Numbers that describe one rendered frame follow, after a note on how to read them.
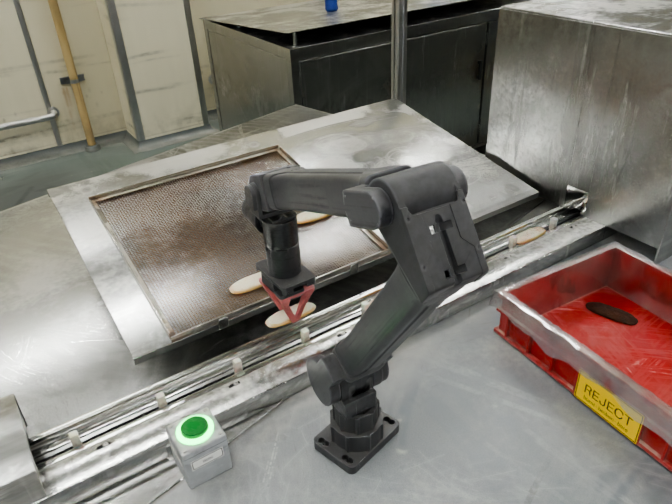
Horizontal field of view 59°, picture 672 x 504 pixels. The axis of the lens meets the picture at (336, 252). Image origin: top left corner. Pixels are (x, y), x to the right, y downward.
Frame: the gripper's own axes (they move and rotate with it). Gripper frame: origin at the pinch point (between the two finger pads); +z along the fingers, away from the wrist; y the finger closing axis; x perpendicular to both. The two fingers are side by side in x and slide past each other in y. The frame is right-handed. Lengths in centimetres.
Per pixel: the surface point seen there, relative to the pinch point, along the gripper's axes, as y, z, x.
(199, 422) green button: -12.7, 2.2, 22.9
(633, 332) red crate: -33, 10, -56
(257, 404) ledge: -8.6, 8.5, 12.0
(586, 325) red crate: -27, 10, -50
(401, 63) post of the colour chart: 83, -12, -93
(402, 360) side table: -12.7, 10.7, -15.7
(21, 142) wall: 371, 75, 7
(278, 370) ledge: -5.5, 6.5, 6.1
